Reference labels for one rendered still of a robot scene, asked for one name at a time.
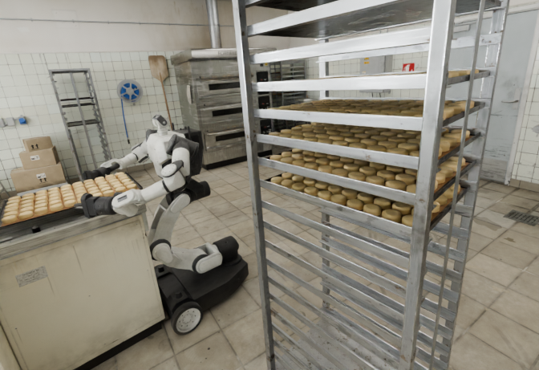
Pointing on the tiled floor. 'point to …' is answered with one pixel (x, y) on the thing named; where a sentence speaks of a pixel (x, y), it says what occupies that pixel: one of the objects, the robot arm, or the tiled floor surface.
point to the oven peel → (157, 64)
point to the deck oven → (220, 102)
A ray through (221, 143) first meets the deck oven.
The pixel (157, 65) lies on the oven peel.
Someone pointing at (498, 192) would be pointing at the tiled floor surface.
